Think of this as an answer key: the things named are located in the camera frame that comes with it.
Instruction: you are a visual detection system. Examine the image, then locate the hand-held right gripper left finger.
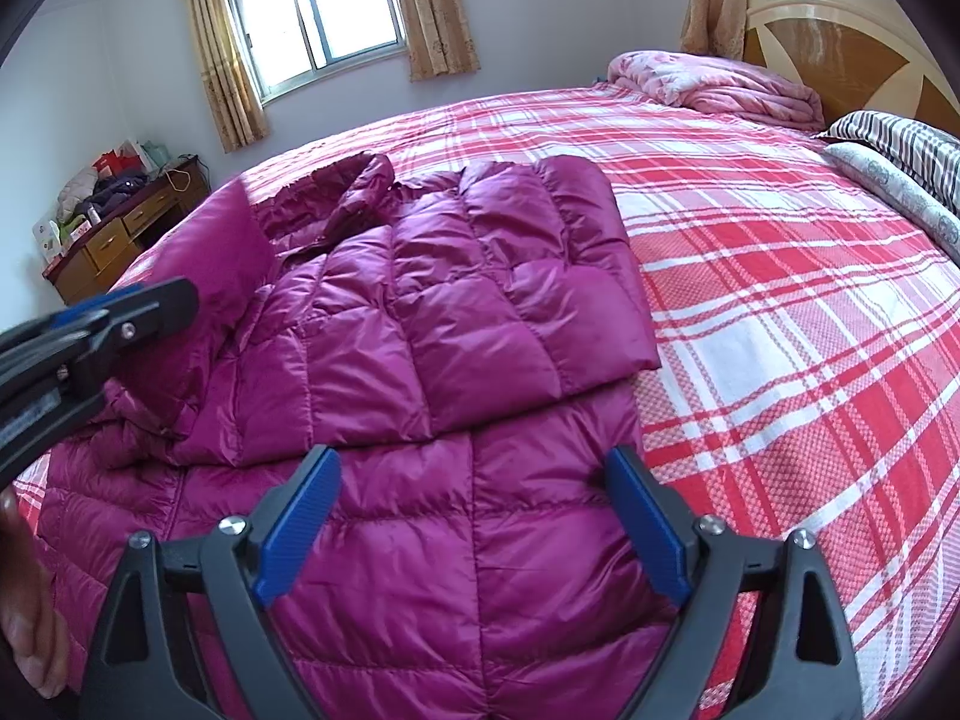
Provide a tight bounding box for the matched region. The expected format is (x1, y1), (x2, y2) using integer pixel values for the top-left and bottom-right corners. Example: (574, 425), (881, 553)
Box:
(79, 444), (342, 720)

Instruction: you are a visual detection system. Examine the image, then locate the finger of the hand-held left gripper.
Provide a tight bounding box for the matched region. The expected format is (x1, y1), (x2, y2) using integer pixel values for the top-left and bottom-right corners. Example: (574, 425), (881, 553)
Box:
(0, 277), (200, 392)

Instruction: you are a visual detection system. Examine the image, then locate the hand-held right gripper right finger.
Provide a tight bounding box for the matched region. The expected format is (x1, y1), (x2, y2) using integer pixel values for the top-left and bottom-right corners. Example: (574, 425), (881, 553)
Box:
(604, 446), (863, 720)

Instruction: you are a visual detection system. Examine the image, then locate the purple down jacket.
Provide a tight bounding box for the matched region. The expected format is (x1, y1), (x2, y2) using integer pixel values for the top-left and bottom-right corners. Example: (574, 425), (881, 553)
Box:
(34, 152), (680, 720)

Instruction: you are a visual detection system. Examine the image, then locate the pile of clothes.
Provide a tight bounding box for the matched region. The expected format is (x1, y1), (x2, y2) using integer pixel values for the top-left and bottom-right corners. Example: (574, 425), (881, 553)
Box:
(56, 167), (149, 220)

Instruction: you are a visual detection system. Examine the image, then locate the person's left hand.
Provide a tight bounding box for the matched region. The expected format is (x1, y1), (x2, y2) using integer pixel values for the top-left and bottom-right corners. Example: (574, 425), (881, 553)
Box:
(0, 491), (74, 700)

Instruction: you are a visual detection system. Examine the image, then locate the wooden desk with drawers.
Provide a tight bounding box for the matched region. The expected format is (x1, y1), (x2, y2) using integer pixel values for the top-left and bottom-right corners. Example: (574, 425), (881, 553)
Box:
(41, 156), (212, 307)

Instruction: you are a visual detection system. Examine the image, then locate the white green box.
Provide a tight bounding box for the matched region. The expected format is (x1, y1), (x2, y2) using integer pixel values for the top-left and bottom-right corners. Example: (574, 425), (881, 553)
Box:
(31, 219), (65, 265)

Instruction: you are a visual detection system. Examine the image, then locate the red paper bag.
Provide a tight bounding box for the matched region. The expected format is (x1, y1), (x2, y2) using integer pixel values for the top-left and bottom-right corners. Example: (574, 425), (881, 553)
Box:
(91, 141), (145, 179)

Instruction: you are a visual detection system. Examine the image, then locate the red plaid bed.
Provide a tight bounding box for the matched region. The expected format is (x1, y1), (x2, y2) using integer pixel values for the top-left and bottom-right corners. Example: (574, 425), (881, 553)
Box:
(15, 86), (960, 720)

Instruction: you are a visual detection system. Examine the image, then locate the long beige curtain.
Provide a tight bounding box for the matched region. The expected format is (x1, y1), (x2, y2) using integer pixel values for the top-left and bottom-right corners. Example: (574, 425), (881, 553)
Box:
(178, 0), (269, 155)

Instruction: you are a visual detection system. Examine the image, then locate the window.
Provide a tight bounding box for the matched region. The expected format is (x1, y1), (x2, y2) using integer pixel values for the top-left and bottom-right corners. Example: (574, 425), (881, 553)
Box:
(225, 0), (410, 107)

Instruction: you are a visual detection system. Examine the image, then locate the short beige curtain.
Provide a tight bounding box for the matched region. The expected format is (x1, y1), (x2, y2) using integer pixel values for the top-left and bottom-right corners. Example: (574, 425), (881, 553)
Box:
(390, 0), (481, 83)

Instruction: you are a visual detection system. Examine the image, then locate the grey patterned pillow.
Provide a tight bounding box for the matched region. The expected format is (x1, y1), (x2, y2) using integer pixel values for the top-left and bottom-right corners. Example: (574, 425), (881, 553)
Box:
(821, 141), (960, 265)

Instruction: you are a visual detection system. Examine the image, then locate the pink folded quilt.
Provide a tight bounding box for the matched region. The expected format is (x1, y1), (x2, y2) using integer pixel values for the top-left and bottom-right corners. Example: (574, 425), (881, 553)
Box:
(606, 51), (826, 133)

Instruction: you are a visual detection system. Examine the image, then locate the striped pillow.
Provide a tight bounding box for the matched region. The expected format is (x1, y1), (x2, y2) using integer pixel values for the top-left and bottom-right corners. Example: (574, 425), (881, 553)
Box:
(814, 111), (960, 215)

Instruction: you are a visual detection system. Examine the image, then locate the wooden headboard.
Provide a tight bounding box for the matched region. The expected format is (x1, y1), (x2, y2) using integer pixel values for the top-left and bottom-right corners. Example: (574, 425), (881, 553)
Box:
(742, 0), (960, 142)

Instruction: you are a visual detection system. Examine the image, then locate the beige curtain beside headboard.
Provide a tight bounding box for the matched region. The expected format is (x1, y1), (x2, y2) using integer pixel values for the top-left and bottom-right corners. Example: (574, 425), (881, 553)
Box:
(679, 0), (751, 61)

